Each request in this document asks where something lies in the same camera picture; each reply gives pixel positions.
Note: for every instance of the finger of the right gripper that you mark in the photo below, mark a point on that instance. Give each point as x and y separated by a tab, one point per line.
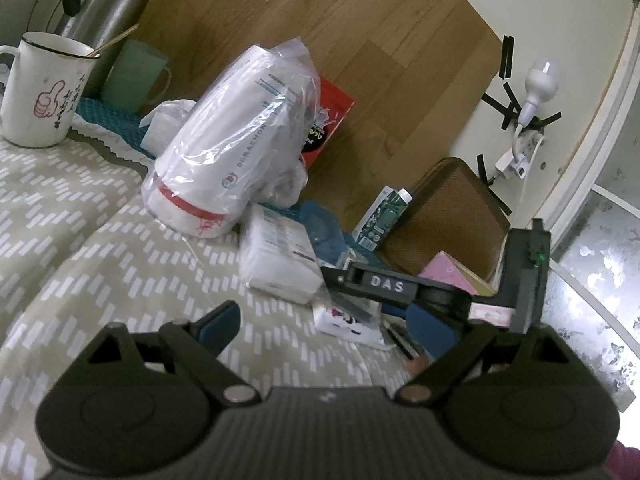
397	290

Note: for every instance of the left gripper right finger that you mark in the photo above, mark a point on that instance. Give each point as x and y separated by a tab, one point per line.
457	349

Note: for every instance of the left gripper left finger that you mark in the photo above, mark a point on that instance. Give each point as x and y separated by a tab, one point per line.
195	347

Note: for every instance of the white blue wet wipes pack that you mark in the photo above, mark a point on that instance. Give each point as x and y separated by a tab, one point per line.
334	321

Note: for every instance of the blue glasses case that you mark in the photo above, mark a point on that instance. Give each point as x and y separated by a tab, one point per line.
324	232

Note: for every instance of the pink gold tin box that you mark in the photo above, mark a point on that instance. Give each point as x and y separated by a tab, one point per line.
445	269

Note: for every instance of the barcode labelled plastic box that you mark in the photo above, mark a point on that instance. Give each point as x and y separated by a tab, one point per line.
362	310

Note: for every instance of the brown woven chair mat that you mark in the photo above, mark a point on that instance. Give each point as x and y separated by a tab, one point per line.
451	211

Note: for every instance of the green drink carton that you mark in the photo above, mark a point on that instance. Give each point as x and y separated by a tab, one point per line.
380	218

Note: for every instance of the white tissue pack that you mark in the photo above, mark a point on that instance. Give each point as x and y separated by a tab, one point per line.
276	256

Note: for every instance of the patterned beige tablecloth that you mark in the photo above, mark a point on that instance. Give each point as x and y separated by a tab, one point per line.
79	250

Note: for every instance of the white light bulb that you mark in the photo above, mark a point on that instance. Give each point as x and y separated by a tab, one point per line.
541	85

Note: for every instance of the Doraemon cups in plastic bag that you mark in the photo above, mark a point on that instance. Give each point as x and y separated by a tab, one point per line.
247	130

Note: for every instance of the red snack box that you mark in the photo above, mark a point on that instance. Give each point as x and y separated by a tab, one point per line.
334	105

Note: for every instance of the teal mat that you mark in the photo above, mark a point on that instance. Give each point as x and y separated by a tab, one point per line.
124	124

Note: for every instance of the wooden board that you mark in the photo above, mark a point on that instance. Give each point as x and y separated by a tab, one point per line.
416	69

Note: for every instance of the green cup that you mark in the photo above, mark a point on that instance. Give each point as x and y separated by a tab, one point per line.
139	77

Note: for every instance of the white enamel mug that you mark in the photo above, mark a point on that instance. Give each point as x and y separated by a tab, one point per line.
46	80

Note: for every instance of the steel thermos jug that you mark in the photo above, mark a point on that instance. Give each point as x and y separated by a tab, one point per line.
95	10

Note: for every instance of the white wall plug adapter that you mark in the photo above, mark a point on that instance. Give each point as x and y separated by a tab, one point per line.
509	165

